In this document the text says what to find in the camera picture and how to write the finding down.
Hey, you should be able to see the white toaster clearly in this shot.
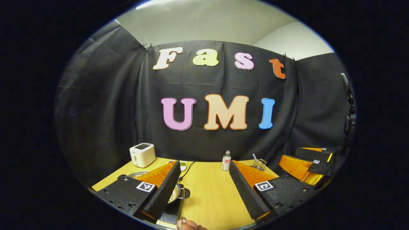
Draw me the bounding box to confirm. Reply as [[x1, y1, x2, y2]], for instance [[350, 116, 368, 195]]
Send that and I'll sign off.
[[129, 143, 156, 168]]

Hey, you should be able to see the white divided bean dish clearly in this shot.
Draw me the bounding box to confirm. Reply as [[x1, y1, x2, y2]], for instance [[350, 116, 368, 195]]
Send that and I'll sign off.
[[168, 160, 188, 171]]

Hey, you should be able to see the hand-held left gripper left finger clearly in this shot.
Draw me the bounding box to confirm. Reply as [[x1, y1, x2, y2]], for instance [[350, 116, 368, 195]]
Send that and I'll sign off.
[[95, 160, 182, 224]]

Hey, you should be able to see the clear bottle with pink label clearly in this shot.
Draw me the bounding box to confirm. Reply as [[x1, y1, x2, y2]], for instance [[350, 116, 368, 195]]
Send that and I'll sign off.
[[221, 150, 232, 172]]

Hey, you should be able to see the stainless steel pot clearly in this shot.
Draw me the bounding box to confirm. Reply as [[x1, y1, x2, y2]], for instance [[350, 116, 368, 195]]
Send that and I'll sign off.
[[126, 172, 190, 205]]

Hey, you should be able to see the black induction cooktop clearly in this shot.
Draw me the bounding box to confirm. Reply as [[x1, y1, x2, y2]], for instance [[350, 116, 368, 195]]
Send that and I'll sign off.
[[156, 192, 182, 226]]

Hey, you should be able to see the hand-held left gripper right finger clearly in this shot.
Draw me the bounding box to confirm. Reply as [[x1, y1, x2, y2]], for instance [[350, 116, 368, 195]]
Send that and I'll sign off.
[[229, 160, 317, 223]]

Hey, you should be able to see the black power cable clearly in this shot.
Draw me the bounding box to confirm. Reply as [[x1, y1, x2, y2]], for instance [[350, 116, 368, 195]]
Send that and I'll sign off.
[[177, 160, 198, 182]]

